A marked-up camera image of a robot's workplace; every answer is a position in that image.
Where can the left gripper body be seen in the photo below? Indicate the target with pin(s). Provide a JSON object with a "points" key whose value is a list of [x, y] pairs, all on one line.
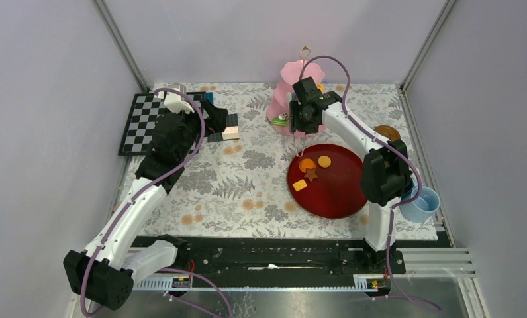
{"points": [[212, 124]]}

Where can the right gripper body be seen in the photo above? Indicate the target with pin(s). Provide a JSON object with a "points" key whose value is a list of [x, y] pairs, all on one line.
{"points": [[298, 121]]}

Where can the green cake slice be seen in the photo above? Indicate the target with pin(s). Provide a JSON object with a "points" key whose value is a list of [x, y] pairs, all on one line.
{"points": [[282, 120]]}

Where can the orange round tart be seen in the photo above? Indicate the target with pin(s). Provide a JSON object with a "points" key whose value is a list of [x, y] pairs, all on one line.
{"points": [[306, 164]]}

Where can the round yellow biscuit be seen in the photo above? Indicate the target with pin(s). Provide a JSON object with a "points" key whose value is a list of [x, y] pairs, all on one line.
{"points": [[324, 161]]}

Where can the brown star cookie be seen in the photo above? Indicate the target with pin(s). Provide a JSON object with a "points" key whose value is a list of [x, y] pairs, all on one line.
{"points": [[310, 174]]}

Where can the square yellow cracker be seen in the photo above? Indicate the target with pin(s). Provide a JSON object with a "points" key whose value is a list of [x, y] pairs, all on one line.
{"points": [[299, 185]]}

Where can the light brown wooden saucer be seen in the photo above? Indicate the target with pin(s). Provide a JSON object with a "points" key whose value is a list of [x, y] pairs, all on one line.
{"points": [[388, 132]]}

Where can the white handled metal tongs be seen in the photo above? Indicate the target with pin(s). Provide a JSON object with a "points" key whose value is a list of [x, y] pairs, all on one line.
{"points": [[299, 142]]}

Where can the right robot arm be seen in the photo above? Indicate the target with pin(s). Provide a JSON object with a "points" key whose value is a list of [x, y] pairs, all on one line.
{"points": [[386, 172]]}

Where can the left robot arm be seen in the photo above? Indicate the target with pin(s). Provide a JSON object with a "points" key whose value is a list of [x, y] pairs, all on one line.
{"points": [[103, 272]]}

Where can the cream lego brick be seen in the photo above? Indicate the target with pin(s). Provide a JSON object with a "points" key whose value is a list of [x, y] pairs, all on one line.
{"points": [[231, 133]]}

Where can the blue lego brick on pillar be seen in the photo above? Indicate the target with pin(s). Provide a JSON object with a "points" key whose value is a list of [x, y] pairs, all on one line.
{"points": [[209, 96]]}

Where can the pink three-tier cake stand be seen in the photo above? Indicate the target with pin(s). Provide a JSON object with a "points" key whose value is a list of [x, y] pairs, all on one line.
{"points": [[284, 93]]}

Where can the floral table cloth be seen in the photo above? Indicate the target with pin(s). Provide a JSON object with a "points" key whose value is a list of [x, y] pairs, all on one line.
{"points": [[238, 188]]}

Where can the black and white chessboard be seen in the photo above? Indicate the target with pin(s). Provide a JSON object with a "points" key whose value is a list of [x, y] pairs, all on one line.
{"points": [[151, 125]]}

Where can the dark red round tray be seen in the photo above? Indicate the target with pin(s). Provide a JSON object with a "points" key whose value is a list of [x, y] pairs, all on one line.
{"points": [[336, 193]]}

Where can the light blue mug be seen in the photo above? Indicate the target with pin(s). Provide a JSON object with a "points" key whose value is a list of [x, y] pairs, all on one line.
{"points": [[423, 207]]}

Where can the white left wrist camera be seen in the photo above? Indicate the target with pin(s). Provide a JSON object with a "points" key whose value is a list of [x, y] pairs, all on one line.
{"points": [[172, 102]]}

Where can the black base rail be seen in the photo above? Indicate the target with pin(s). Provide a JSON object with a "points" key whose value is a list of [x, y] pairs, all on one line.
{"points": [[281, 262]]}

